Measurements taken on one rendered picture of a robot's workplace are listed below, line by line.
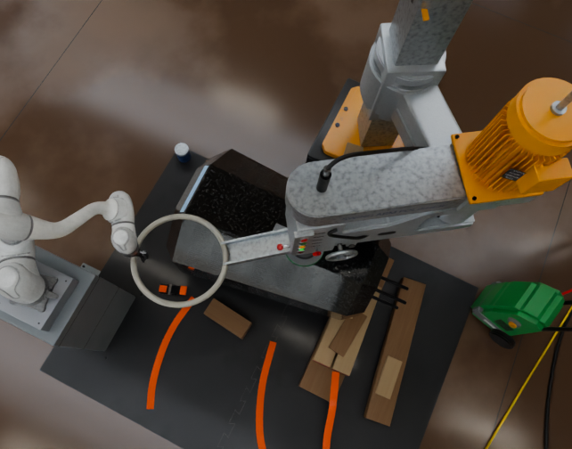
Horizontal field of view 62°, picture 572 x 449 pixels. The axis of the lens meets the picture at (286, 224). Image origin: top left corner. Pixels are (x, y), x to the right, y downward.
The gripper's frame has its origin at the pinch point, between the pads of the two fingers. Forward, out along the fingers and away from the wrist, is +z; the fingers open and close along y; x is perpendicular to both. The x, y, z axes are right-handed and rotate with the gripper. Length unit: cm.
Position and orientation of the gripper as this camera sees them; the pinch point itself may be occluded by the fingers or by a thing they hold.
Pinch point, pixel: (138, 257)
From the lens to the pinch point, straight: 262.2
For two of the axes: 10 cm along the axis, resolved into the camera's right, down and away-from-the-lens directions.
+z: -1.0, 3.0, 9.5
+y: 9.9, 1.3, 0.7
